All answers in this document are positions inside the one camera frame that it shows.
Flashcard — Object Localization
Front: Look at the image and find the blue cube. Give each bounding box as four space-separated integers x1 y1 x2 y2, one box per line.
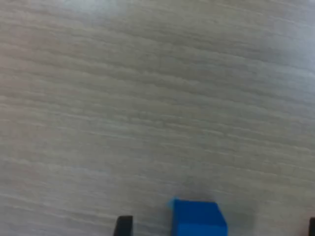
168 197 228 236

